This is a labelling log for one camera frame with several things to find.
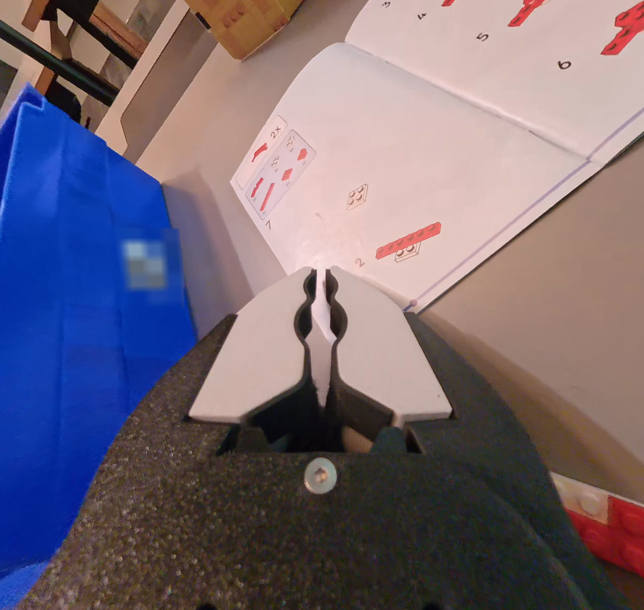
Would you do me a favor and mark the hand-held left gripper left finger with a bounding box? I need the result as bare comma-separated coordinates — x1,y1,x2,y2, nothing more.
189,266,324,425

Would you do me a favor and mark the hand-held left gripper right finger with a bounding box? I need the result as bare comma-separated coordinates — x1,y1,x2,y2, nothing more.
324,266,453,428

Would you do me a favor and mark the lego instruction booklet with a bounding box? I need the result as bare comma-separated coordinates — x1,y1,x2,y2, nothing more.
230,0,644,315

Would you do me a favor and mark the long red lego plate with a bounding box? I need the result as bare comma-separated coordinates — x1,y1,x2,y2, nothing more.
566,494,644,574

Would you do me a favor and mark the yellow white lego box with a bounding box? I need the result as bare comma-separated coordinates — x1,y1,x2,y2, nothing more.
155,0,331,61

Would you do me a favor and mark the blue plastic bin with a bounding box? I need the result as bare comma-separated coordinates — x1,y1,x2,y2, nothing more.
0,83,198,610

